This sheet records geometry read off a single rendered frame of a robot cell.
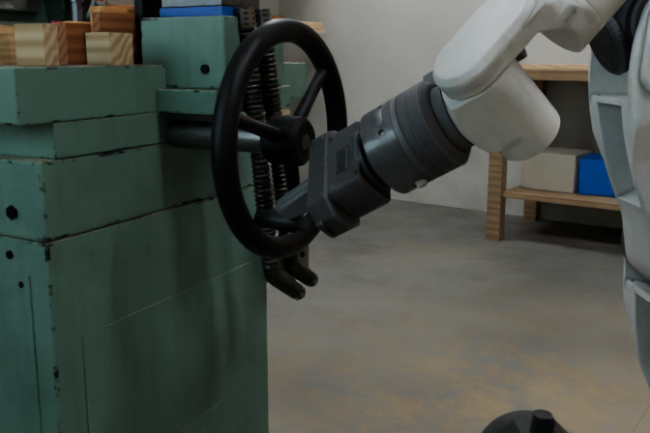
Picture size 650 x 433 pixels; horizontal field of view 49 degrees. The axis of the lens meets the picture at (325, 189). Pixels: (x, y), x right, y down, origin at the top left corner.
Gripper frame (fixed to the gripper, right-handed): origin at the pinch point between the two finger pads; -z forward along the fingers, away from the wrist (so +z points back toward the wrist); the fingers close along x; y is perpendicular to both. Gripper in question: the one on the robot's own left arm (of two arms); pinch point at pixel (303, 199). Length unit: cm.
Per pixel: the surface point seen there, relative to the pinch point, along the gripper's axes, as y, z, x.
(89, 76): 19.7, -15.6, 13.6
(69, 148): 17.5, -19.5, 6.3
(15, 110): 25.0, -17.4, 4.7
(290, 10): -156, -167, 366
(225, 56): 8.4, -6.3, 20.9
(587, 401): -141, -25, 37
